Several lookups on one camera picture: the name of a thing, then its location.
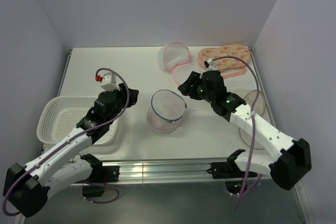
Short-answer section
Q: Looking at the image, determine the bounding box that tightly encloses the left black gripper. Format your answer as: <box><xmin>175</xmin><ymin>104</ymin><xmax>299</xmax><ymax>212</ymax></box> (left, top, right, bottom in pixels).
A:
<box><xmin>106</xmin><ymin>83</ymin><xmax>139</xmax><ymax>125</ymax></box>

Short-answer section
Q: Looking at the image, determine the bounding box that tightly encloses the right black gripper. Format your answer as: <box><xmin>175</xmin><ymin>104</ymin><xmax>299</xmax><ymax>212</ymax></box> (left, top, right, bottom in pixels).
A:
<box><xmin>178</xmin><ymin>71</ymin><xmax>215</xmax><ymax>104</ymax></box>

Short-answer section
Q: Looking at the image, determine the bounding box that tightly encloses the grey trimmed mesh laundry bag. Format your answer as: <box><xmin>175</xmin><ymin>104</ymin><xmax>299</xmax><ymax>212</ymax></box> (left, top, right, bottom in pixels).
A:
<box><xmin>146</xmin><ymin>89</ymin><xmax>187</xmax><ymax>133</ymax></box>

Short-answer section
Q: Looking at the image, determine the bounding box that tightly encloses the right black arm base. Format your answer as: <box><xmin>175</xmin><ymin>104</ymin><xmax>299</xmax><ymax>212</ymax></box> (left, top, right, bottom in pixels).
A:
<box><xmin>206</xmin><ymin>157</ymin><xmax>245</xmax><ymax>195</ymax></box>

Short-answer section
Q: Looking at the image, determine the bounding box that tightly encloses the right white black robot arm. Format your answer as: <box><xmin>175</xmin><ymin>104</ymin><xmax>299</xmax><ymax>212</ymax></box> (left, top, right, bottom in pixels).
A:
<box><xmin>178</xmin><ymin>70</ymin><xmax>312</xmax><ymax>190</ymax></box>

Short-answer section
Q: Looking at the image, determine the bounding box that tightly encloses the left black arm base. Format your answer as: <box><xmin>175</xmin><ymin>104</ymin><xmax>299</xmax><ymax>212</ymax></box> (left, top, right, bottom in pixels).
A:
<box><xmin>77</xmin><ymin>165</ymin><xmax>120</xmax><ymax>200</ymax></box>

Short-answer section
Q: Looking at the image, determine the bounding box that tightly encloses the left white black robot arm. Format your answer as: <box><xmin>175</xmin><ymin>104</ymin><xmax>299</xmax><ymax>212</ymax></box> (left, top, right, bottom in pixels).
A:
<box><xmin>2</xmin><ymin>83</ymin><xmax>139</xmax><ymax>217</ymax></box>

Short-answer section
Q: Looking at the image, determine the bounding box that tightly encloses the pink trimmed mesh laundry bag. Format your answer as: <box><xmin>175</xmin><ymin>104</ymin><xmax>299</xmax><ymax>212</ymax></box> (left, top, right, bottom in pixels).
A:
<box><xmin>156</xmin><ymin>42</ymin><xmax>198</xmax><ymax>85</ymax></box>

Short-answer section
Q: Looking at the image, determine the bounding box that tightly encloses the peach patterned laundry bag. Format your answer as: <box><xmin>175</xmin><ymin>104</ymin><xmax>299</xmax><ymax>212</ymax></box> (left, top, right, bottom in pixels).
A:
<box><xmin>197</xmin><ymin>44</ymin><xmax>251</xmax><ymax>79</ymax></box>

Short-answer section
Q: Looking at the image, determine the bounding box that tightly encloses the clear mesh laundry bag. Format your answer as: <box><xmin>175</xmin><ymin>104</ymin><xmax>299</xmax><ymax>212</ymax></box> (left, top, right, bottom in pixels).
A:
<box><xmin>238</xmin><ymin>90</ymin><xmax>270</xmax><ymax>148</ymax></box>

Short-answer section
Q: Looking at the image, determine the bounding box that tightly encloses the white plastic basket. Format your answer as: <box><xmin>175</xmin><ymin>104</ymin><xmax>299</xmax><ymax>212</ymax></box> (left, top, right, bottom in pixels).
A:
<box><xmin>35</xmin><ymin>95</ymin><xmax>121</xmax><ymax>146</ymax></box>

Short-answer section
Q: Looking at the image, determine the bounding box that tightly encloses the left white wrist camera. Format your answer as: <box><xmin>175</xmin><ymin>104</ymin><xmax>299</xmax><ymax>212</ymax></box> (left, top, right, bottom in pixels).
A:
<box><xmin>95</xmin><ymin>72</ymin><xmax>118</xmax><ymax>91</ymax></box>

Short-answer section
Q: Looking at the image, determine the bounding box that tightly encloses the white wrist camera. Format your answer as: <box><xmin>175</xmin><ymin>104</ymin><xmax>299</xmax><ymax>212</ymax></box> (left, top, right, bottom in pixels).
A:
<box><xmin>95</xmin><ymin>72</ymin><xmax>118</xmax><ymax>91</ymax></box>
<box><xmin>204</xmin><ymin>58</ymin><xmax>217</xmax><ymax>72</ymax></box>

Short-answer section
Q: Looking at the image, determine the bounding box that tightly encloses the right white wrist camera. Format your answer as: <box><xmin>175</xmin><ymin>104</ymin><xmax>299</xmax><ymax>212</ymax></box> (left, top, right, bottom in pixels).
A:
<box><xmin>204</xmin><ymin>58</ymin><xmax>217</xmax><ymax>72</ymax></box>

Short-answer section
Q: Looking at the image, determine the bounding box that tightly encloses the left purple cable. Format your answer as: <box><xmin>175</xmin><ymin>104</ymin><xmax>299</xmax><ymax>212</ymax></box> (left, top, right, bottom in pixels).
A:
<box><xmin>2</xmin><ymin>68</ymin><xmax>131</xmax><ymax>216</ymax></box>

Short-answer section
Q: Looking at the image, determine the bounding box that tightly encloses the aluminium mounting rail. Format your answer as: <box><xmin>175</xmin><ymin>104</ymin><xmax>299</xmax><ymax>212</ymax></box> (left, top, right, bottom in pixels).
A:
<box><xmin>60</xmin><ymin>158</ymin><xmax>266</xmax><ymax>187</ymax></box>

